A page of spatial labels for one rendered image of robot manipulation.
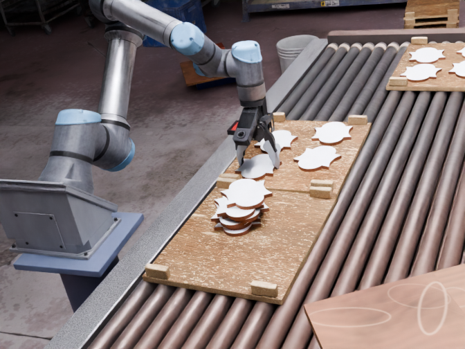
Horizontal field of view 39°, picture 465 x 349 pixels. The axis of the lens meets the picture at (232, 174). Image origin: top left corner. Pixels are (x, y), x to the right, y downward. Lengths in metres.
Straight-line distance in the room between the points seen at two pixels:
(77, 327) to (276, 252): 0.48
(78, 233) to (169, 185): 2.11
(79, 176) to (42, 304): 1.51
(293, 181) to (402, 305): 0.68
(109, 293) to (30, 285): 1.81
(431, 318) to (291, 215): 0.58
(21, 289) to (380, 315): 2.41
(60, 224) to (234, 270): 0.51
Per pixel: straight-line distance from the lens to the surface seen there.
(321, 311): 1.22
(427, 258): 1.52
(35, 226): 1.83
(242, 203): 1.61
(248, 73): 1.76
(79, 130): 1.80
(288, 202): 1.71
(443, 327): 1.18
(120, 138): 1.92
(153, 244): 1.70
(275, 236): 1.59
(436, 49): 2.61
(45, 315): 3.15
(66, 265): 1.81
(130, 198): 3.80
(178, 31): 1.71
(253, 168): 1.87
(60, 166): 1.78
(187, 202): 1.83
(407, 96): 2.27
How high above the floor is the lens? 1.85
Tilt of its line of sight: 29 degrees down
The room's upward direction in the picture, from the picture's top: 11 degrees counter-clockwise
